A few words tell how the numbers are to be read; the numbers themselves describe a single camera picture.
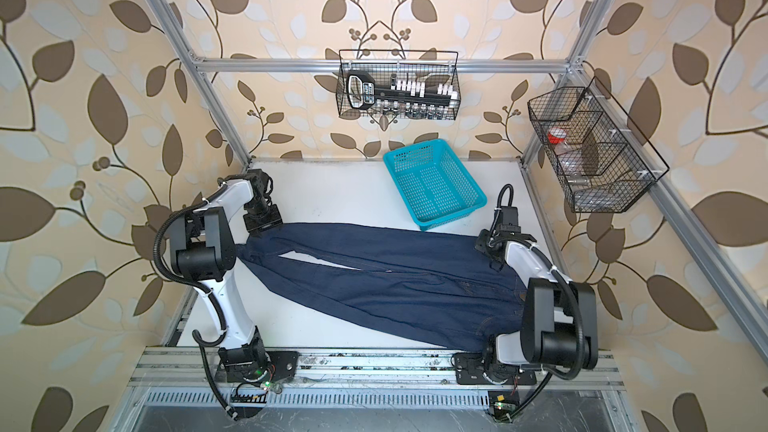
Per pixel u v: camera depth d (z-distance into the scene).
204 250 0.54
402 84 0.82
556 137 0.81
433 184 1.15
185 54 0.89
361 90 0.84
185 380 0.74
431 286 0.86
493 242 0.67
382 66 0.91
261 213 0.84
